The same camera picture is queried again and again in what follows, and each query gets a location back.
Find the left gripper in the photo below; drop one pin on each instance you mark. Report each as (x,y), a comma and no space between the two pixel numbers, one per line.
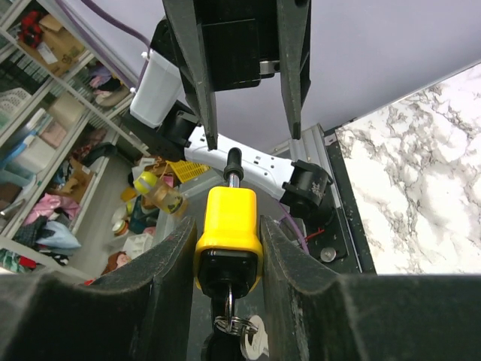
(225,45)

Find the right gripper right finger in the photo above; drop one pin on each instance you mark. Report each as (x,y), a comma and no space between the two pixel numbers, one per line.
(314,313)

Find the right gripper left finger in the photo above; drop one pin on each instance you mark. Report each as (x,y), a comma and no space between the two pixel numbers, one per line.
(140,311)

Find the silver key bunch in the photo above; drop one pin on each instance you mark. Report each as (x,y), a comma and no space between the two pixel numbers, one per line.
(235,338)

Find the yellow padlock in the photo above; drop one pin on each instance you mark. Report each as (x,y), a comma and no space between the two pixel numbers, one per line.
(228,256)

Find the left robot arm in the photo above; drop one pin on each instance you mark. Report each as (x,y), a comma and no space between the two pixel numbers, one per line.
(181,134)

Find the cluttered storage shelf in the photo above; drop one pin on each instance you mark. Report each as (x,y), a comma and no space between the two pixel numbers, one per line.
(66,151)

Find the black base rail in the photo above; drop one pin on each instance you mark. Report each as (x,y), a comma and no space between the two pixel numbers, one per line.
(340,241)

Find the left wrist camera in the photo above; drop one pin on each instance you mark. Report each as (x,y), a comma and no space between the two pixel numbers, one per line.
(159,89)

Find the aluminium side rail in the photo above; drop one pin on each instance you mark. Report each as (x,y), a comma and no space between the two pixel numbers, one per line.
(308,150)

